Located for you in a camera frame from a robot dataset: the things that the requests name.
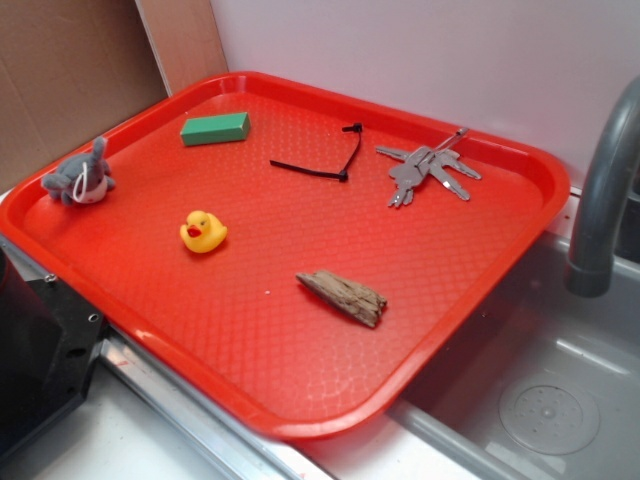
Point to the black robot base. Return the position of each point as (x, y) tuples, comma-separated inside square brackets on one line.
[(50, 339)]

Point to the gray plush animal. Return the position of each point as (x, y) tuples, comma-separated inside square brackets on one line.
[(81, 179)]

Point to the red plastic tray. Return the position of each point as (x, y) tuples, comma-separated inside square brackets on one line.
[(235, 322)]

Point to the black zip tie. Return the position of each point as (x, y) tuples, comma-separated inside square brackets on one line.
[(341, 176)]

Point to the brown wood piece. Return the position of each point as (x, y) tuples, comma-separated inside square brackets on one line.
[(353, 299)]

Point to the yellow rubber duck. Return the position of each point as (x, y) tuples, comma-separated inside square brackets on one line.
[(202, 232)]

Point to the silver key bunch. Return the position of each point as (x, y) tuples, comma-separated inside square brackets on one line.
[(415, 167)]

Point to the green rectangular block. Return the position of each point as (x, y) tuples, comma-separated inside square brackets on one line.
[(216, 129)]

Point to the gray plastic sink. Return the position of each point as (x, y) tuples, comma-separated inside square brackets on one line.
[(537, 383)]

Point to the gray faucet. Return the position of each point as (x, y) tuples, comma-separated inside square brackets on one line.
[(607, 220)]

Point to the brown cardboard panel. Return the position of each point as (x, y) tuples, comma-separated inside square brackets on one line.
[(71, 70)]

